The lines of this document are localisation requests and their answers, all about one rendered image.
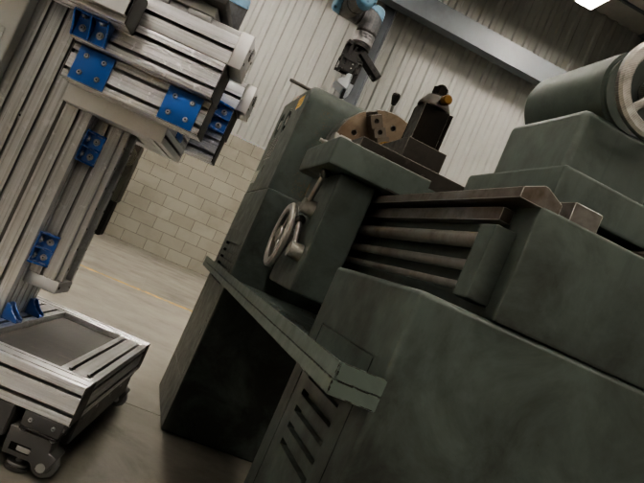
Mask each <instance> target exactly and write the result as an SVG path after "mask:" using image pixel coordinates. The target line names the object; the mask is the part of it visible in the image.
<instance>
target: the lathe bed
mask: <svg viewBox="0 0 644 483"><path fill-rule="evenodd" d="M602 218H603V216H602V215H600V214H598V213H596V212H594V211H592V210H590V209H588V208H587V207H586V206H584V205H582V204H580V203H578V202H560V201H559V200H558V199H557V198H556V197H555V195H554V194H553V193H552V191H551V190H550V189H549V188H548V187H546V186H519V187H506V188H492V189H479V190H465V191H451V192H438V193H424V194H411V195H384V196H373V199H372V201H371V203H370V206H369V208H368V210H367V212H366V215H365V217H364V219H363V222H362V223H361V225H360V227H359V230H358V232H357V234H356V238H355V240H354V243H353V245H352V247H351V249H350V252H349V254H348V256H347V259H346V261H345V263H344V265H343V267H344V268H348V269H351V270H354V271H357V272H360V273H364V274H367V275H371V276H374V277H378V278H381V279H384V280H387V281H391V282H394V283H397V284H401V285H404V286H408V287H411V288H416V289H420V290H423V291H426V292H428V293H430V294H433V295H435V296H437V297H439V298H441V299H444V300H446V301H448V302H450V303H452V304H454V305H456V306H458V307H460V308H462V309H465V310H467V311H470V312H472V313H474V314H477V315H479V316H481V317H483V318H485V319H488V320H490V321H492V322H494V323H496V324H498V325H500V326H502V327H504V328H506V329H509V330H511V331H513V332H515V333H517V334H521V335H523V336H525V337H527V338H530V339H532V340H534V341H536V342H538V343H540V344H542V345H544V346H546V347H548V348H550V349H553V350H555V351H557V352H559V353H561V354H564V355H566V356H568V357H571V358H574V359H576V360H578V361H580V362H582V363H584V364H586V365H588V366H590V367H592V368H595V369H597V370H599V371H601V372H603V373H606V374H608V375H610V376H612V377H614V378H617V379H619V380H622V381H624V382H625V383H628V384H630V385H632V386H634V387H636V388H639V389H641V390H643V391H644V251H639V250H628V249H626V248H624V247H622V246H620V245H618V244H616V243H614V242H612V241H610V240H608V239H606V238H604V237H602V236H600V235H598V234H596V233H597V230H598V228H599V225H600V223H601V220H602Z"/></svg>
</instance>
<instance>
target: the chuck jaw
mask: <svg viewBox="0 0 644 483"><path fill-rule="evenodd" d="M366 118H367V126H368V135H369V139H370V140H372V141H374V142H376V143H381V142H389V137H386V130H385V127H383V123H382V115H381V114H378V112H377V111H375V112H366Z"/></svg>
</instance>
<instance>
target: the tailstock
mask: <svg viewBox="0 0 644 483"><path fill-rule="evenodd" d="M524 121H525V125H524V126H517V127H515V128H514V129H513V130H512V132H511V134H510V136H509V139H508V141H507V143H506V146H505V148H504V150H503V152H502V154H501V157H500V159H499V161H498V164H497V166H496V168H495V171H494V173H486V174H478V175H471V176H470V177H469V179H468V181H467V184H466V186H465V188H464V191H465V190H479V189H492V188H506V187H519V186H546V187H548V188H549V189H550V190H551V191H552V193H553V194H554V195H555V197H556V198H557V200H559V202H578V203H580V204H582V205H584V206H586V207H587V208H588V209H590V210H592V211H594V212H596V213H598V214H600V215H602V216H603V218H602V220H601V223H600V225H599V228H598V230H597V233H596V234H598V235H600V236H602V237H604V238H606V239H608V240H610V241H612V242H614V243H616V244H618V245H620V246H622V247H624V248H626V249H628V250H639V251H644V206H643V203H644V42H642V43H640V44H638V45H637V46H635V47H634V48H633V49H631V50H630V51H629V52H626V53H623V54H620V55H617V56H614V57H609V58H607V59H604V60H601V61H598V62H595V63H592V64H590V65H587V66H584V67H581V68H578V69H575V70H572V71H569V72H566V73H563V74H560V75H558V76H555V77H552V78H549V79H547V80H543V81H542V82H540V83H539V84H538V85H537V86H536V87H535V88H534V89H533V90H532V91H531V93H530V95H529V97H528V99H527V101H526V105H525V109H524Z"/></svg>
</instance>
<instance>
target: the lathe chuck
mask: <svg viewBox="0 0 644 483"><path fill-rule="evenodd" d="M375 111H377V112H378V114H381V115H382V123H383V127H385V130H386V137H389V142H392V141H396V140H399V139H402V137H403V133H404V131H405V128H406V126H407V122H406V121H405V120H404V119H403V118H401V117H400V116H398V115H396V114H394V113H392V112H389V111H385V110H379V109H377V110H375ZM375 111H361V112H359V113H357V114H355V115H353V116H351V117H349V118H347V119H345V120H344V121H342V122H341V123H340V124H338V125H337V126H336V127H335V128H334V129H333V131H332V132H331V134H330V136H329V137H328V139H327V141H330V139H331V137H332V135H333V134H334V133H335V132H337V133H339V135H343V136H345V137H347V138H349V139H351V140H355V139H356V138H359V137H362V136H365V137H367V138H369V135H368V126H367V118H366V112H375Z"/></svg>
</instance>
